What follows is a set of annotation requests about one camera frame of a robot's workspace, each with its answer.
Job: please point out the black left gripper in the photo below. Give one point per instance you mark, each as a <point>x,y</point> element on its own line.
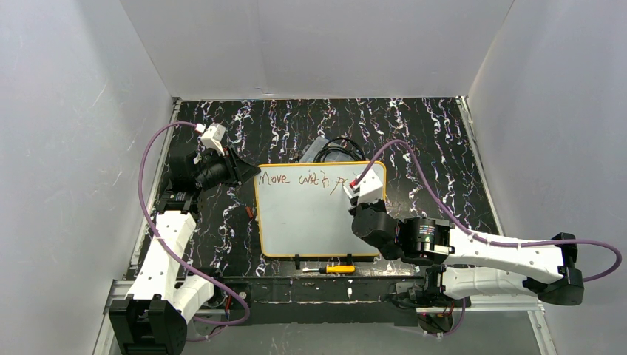
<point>233,165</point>

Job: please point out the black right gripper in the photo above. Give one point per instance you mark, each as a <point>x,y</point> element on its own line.
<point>356,211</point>

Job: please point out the white whiteboard marker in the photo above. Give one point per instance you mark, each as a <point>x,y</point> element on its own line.
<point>347,190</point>

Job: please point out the red marker cap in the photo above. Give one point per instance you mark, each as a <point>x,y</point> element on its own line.
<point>249,212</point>

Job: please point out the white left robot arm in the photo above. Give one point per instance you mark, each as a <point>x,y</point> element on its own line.
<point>154,316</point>

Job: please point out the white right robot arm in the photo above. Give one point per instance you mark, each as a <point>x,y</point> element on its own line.
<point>460,265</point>

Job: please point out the yellow framed whiteboard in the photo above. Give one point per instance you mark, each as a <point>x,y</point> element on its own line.
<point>303,210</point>

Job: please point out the clear plastic screw box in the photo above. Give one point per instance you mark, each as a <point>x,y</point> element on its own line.
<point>341,149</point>

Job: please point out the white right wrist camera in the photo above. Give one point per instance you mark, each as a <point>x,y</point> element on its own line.
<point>369,189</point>

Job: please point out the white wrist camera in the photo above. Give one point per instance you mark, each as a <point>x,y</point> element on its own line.
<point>369,189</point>
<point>212,137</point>

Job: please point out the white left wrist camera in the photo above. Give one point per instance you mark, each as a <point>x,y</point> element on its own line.
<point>212,137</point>

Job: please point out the yellow handled screwdriver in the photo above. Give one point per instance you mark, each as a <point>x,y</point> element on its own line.
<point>331,270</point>

